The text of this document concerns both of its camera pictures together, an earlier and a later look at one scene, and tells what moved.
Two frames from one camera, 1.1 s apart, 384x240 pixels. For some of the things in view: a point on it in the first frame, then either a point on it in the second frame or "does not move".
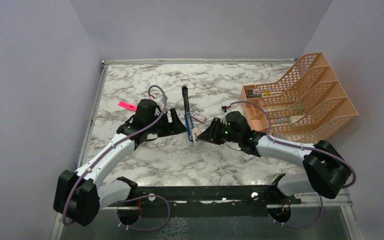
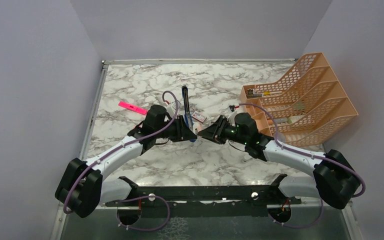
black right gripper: (211, 133) does not move
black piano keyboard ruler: (250, 93) does not move
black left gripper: (177, 126) -> (184, 133)
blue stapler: (188, 118) does not move
